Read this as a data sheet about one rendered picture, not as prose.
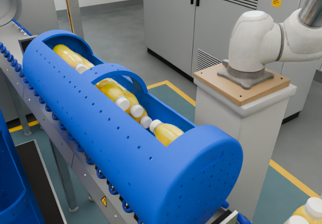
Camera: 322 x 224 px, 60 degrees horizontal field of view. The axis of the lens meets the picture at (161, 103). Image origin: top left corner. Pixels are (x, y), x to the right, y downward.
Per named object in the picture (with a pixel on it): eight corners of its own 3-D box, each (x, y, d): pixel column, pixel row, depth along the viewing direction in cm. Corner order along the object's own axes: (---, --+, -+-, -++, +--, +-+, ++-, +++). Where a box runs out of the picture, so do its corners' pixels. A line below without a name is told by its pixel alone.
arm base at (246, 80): (236, 60, 137) (238, 49, 134) (275, 77, 121) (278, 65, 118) (209, 71, 129) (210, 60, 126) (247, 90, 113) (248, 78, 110)
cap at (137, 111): (128, 110, 86) (131, 112, 85) (137, 101, 87) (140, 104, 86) (133, 117, 89) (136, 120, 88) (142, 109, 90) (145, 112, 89)
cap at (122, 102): (118, 111, 83) (121, 113, 82) (113, 101, 81) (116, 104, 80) (128, 103, 85) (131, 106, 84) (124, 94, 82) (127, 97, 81)
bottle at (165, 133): (215, 148, 68) (167, 113, 81) (195, 161, 65) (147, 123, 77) (212, 168, 72) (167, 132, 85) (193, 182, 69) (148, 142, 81)
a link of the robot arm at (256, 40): (224, 56, 128) (229, 7, 116) (265, 55, 127) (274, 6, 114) (230, 73, 114) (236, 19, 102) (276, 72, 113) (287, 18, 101)
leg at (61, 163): (76, 204, 188) (57, 132, 154) (80, 209, 185) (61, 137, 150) (68, 208, 185) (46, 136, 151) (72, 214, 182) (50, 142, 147)
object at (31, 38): (43, 61, 159) (37, 34, 151) (46, 63, 157) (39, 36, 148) (25, 65, 154) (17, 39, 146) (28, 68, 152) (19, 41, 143)
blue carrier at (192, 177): (90, 83, 135) (85, 24, 120) (233, 204, 78) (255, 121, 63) (29, 100, 120) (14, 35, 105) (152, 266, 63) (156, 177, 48)
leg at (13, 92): (30, 131, 252) (9, 68, 217) (32, 134, 249) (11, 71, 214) (23, 133, 249) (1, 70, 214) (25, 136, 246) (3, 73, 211)
